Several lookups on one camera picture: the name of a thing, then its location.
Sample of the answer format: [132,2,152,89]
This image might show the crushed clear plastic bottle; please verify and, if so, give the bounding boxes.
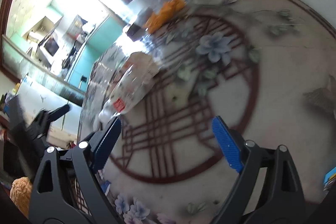
[98,52,159,124]

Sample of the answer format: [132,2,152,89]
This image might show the teal kitchen cabinets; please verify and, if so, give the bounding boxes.
[66,16,125,92]

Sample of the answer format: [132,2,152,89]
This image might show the person's left hand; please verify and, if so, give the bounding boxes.
[10,177,33,218]

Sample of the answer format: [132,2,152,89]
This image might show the white refrigerator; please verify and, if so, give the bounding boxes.
[17,77,81,142]

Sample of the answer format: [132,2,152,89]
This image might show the range hood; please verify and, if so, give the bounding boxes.
[37,32,59,68]

